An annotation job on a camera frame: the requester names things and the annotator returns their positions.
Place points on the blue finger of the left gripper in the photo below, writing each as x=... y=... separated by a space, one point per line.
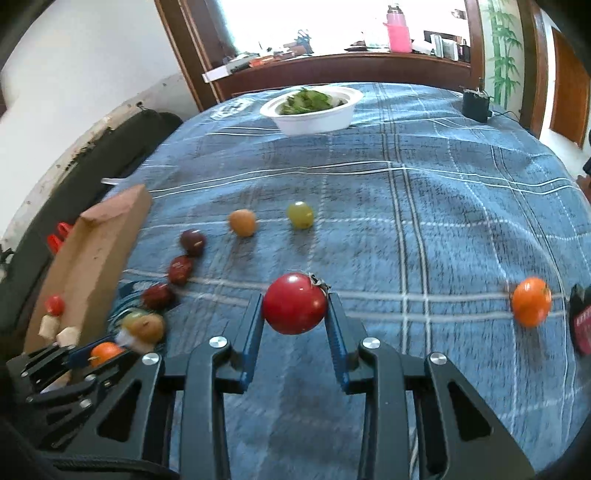
x=79 y=358
x=117 y=369

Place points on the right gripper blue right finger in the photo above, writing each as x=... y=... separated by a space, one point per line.
x=345 y=335

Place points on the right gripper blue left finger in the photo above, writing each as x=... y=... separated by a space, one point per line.
x=247 y=341

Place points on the beige cheese block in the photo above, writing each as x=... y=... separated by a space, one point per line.
x=68 y=337

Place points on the orange tangerine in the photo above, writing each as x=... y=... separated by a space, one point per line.
x=531 y=302
x=104 y=352

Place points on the white bread cube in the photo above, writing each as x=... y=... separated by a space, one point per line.
x=49 y=327

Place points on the large red tomato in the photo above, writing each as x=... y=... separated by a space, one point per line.
x=54 y=305
x=295 y=303

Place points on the brown longan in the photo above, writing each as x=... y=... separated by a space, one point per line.
x=149 y=328
x=243 y=222

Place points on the red jujube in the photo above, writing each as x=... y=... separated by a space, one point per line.
x=179 y=270
x=158 y=297

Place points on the dark purple plum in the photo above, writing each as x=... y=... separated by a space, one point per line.
x=193 y=242

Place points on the green grape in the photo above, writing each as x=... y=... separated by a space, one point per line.
x=130 y=316
x=301 y=215

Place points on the brown cardboard tray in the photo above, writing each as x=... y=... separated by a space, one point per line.
x=86 y=269

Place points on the blue plaid tablecloth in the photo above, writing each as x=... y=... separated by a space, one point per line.
x=425 y=223

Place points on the white bowl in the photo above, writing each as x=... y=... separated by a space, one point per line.
x=337 y=118

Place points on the black sofa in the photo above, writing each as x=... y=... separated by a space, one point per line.
x=116 y=153

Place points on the red black device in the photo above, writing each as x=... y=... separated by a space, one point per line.
x=579 y=319

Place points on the green leafy vegetables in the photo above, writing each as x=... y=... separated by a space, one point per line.
x=308 y=101

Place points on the small black box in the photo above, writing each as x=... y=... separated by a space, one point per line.
x=476 y=105

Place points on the wooden sideboard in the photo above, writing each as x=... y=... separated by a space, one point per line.
x=200 y=43

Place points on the pink water bottle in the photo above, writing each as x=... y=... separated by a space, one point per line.
x=398 y=32

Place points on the brown wooden door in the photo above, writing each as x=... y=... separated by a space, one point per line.
x=572 y=92

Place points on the bamboo wall painting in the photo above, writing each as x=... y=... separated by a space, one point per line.
x=504 y=53

